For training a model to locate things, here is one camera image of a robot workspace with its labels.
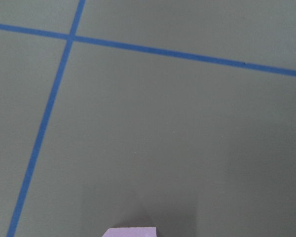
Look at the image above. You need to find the pink foam block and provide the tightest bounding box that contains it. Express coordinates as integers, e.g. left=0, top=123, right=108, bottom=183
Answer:
left=102, top=227, right=157, bottom=237

